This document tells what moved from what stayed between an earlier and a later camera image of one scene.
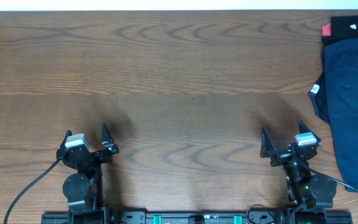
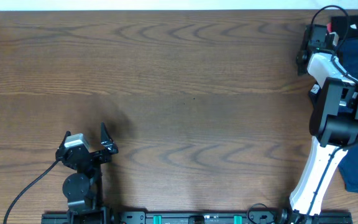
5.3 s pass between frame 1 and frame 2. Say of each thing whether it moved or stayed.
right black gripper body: moved
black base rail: stayed
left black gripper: stayed
